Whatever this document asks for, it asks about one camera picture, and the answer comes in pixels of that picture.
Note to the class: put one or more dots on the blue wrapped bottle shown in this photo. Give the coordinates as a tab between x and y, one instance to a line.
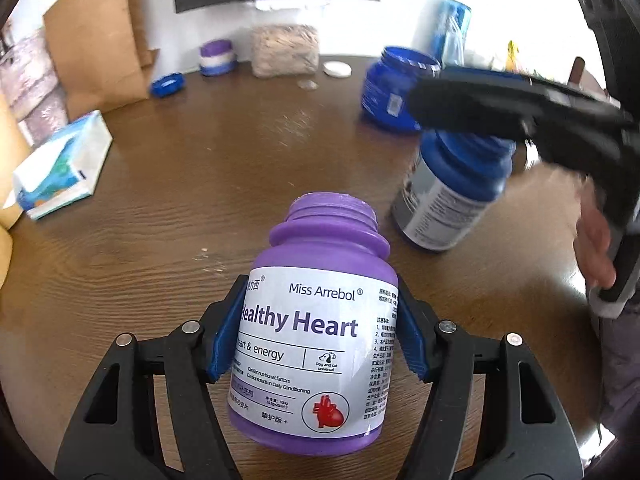
451	26

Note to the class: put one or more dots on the person's right hand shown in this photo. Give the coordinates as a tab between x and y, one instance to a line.
592	240

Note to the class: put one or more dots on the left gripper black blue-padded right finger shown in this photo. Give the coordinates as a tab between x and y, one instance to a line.
524	432

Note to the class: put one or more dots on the dark blue open jar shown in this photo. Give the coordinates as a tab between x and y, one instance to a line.
388	83

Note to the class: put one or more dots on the purple supplement bottle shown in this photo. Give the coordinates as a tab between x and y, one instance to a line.
314	353

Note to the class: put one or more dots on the white lid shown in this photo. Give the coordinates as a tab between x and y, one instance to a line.
337	69

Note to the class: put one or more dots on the clear jar of oats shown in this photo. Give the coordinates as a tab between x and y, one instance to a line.
284	50

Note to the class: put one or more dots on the colourful snack bags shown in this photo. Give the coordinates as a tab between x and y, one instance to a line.
512	57

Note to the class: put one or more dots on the yellow thermos jug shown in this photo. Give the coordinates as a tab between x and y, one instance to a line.
13	150

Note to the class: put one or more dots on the blue tissue box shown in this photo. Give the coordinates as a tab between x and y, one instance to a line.
62	170

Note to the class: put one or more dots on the blue bottle cap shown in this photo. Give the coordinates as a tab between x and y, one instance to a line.
167	85

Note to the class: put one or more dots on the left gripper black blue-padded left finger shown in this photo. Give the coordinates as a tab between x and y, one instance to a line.
113	433

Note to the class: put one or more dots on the brown paper bag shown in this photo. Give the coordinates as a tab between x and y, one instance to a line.
100	53

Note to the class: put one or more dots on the blue-capped supplement bottle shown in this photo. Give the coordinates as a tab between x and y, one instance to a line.
451	183

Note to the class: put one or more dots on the small purple white jar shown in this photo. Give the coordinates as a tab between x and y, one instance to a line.
217	57

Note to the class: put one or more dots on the wooden chair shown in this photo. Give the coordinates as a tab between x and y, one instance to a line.
581	79

